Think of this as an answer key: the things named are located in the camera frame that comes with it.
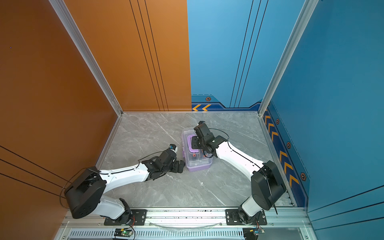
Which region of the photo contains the clear toolbox lid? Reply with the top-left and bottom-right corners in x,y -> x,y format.
182,128 -> 213,167

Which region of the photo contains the purple toolbox base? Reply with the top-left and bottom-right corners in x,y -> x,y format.
187,163 -> 212,172

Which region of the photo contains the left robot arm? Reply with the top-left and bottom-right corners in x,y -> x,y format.
64,145 -> 186,226

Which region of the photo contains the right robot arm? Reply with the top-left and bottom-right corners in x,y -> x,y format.
192,121 -> 287,225

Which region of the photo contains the left green circuit board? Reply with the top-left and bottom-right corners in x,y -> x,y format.
114,228 -> 135,240

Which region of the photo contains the green circuit board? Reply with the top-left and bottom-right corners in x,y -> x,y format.
114,228 -> 135,240
243,228 -> 265,240

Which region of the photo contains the right green circuit board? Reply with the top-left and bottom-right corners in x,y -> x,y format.
243,228 -> 265,240

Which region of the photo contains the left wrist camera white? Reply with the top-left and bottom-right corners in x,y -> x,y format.
169,144 -> 178,153

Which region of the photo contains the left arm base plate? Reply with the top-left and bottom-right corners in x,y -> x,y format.
104,209 -> 147,227

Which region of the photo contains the aluminium front rail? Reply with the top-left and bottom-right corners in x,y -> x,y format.
59,207 -> 312,229

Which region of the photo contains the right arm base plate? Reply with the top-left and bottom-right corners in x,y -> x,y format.
225,209 -> 268,226

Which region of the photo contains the left aluminium corner post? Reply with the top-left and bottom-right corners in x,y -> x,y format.
49,0 -> 124,117

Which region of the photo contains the aluminium corner post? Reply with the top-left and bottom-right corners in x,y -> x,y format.
49,0 -> 124,117
258,0 -> 319,117

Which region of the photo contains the right aluminium corner post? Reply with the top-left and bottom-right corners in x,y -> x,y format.
258,0 -> 319,117

